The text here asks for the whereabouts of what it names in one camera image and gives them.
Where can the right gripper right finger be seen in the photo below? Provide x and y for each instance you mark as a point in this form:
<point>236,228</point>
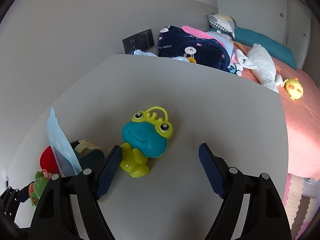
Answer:
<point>207,158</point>

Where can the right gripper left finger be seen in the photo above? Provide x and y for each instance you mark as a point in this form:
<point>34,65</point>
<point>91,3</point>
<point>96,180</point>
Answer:
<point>108,170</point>

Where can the green orange dinosaur teether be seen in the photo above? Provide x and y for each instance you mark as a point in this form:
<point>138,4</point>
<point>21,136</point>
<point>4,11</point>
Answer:
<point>37,187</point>

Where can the teal yellow frog rattle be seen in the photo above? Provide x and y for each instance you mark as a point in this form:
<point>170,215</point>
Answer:
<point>145,137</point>

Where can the blue plastic blister package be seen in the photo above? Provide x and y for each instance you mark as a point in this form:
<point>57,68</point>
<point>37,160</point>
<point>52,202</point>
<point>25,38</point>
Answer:
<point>64,155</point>

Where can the red heart plush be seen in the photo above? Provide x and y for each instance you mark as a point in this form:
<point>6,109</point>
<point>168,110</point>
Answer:
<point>47,161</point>

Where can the foam puzzle floor mat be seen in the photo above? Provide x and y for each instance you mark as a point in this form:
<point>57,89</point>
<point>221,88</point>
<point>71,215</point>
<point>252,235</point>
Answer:
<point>301,202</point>

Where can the pink bed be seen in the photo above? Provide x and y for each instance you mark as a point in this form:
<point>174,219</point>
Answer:
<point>302,120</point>

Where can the yellow chick plush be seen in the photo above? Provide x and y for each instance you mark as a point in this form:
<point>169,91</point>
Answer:
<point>293,88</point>

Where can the white goose plush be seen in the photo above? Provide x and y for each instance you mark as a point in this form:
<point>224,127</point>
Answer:
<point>260,63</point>

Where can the light blue knitted blanket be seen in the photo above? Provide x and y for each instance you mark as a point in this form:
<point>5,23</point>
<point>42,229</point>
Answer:
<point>225,40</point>

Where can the teal pillow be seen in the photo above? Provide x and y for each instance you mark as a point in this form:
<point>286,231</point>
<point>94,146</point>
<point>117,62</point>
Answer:
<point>274,48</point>

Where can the navy rabbit blanket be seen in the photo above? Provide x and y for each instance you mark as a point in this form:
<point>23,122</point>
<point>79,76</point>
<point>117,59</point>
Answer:
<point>175,42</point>

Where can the checkered patchwork pillow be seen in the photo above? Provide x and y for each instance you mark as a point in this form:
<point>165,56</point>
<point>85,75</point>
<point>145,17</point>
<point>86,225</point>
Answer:
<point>223,23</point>

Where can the white door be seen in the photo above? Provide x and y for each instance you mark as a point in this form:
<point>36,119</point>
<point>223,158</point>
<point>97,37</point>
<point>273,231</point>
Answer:
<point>298,30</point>

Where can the black wall switch panel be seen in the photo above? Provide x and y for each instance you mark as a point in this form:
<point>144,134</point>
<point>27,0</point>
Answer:
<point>140,41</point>

